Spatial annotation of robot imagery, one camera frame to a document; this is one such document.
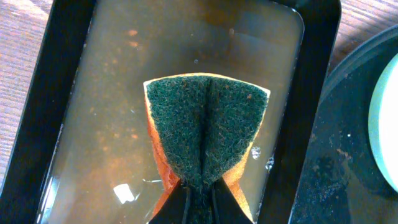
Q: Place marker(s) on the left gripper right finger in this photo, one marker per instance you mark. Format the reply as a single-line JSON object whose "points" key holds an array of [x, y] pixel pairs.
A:
{"points": [[225, 207]]}

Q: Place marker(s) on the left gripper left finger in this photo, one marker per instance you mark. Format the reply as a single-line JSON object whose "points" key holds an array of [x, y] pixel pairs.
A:
{"points": [[176, 207]]}

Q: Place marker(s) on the yellow green scrub sponge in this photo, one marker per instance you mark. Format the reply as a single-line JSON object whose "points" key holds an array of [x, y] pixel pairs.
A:
{"points": [[202, 126]]}

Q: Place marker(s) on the black rectangular water tray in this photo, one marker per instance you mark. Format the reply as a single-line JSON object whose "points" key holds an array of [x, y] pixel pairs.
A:
{"points": [[82, 153]]}

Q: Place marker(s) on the round black serving tray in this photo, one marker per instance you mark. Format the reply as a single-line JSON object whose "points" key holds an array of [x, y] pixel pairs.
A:
{"points": [[340, 181]]}

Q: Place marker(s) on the light blue plate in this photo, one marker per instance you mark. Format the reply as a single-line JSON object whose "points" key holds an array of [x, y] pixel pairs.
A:
{"points": [[382, 123]]}

